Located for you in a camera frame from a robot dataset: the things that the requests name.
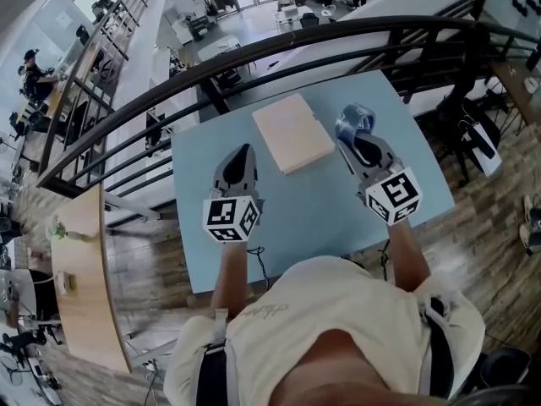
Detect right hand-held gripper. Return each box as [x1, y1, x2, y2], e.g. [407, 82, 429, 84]
[336, 133, 424, 228]

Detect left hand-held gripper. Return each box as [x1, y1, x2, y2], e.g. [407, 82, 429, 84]
[201, 143, 266, 244]

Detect blue tape roll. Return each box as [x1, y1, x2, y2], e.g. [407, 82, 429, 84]
[335, 102, 378, 144]

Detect person's left forearm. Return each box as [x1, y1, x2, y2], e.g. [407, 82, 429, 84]
[209, 238, 251, 313]

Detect person's right forearm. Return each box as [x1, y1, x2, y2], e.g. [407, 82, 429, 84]
[385, 219, 433, 294]

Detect flat beige cardboard box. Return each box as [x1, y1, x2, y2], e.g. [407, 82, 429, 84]
[251, 91, 336, 177]

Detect white paper bag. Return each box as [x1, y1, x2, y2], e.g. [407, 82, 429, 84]
[457, 118, 505, 179]

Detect black metal railing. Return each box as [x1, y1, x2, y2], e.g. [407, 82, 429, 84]
[36, 0, 541, 198]

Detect person's cream-shirted torso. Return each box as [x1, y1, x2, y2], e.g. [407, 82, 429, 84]
[163, 255, 487, 406]

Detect small potted plant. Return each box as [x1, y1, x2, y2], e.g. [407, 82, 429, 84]
[46, 215, 99, 243]

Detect wooden table with white legs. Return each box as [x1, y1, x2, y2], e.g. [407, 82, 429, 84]
[50, 184, 133, 374]

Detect black office chair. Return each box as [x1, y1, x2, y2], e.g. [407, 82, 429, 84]
[477, 346, 534, 398]

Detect thin black cable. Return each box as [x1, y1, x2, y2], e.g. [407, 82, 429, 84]
[380, 239, 392, 281]
[248, 244, 272, 291]

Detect black shoulder strap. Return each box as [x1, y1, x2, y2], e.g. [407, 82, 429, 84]
[424, 295, 456, 399]
[195, 339, 230, 406]

